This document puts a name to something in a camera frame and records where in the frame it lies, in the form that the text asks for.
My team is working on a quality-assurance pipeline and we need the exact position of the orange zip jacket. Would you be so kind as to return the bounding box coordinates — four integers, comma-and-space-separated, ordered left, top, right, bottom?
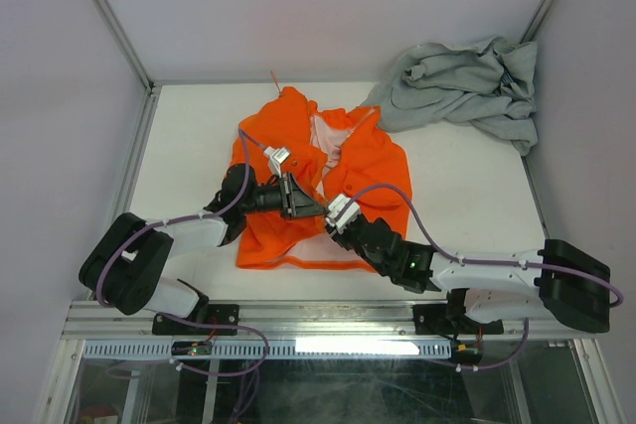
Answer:
231, 86, 412, 271

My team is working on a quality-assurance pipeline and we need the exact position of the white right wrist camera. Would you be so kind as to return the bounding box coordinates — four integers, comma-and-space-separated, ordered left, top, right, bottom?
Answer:
325, 194, 361, 233

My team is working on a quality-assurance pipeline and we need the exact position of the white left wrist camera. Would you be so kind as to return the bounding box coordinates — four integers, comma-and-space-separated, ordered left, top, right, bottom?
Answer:
263, 146, 291, 177

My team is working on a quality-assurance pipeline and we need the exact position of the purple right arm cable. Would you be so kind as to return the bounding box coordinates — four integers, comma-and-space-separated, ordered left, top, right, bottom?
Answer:
337, 184, 625, 373

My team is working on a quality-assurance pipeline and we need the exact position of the white slotted cable duct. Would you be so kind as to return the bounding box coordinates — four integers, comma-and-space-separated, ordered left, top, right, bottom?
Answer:
83, 337, 452, 360

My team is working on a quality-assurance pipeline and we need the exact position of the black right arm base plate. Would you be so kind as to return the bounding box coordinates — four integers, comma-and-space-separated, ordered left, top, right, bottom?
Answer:
412, 303, 504, 337

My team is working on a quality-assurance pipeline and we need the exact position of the grey sweatshirt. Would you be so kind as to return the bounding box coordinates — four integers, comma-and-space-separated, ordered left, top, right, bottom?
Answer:
362, 36, 538, 157

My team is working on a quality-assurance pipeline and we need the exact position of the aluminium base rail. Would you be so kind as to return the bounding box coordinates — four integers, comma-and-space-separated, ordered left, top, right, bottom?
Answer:
62, 298, 597, 341

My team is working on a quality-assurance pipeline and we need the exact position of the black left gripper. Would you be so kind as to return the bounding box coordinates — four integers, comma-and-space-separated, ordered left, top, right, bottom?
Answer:
240, 172, 327, 221

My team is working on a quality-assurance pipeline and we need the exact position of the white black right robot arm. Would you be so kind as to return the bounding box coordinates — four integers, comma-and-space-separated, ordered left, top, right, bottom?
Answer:
326, 214, 610, 334

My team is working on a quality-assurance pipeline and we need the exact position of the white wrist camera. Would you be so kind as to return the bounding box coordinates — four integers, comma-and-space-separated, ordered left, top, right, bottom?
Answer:
263, 146, 291, 177
325, 194, 361, 233

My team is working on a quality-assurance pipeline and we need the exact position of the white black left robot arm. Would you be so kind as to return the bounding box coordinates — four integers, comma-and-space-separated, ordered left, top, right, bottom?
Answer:
79, 163, 326, 334

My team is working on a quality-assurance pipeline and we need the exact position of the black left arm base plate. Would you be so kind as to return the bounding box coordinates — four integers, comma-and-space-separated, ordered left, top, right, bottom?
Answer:
152, 303, 239, 337

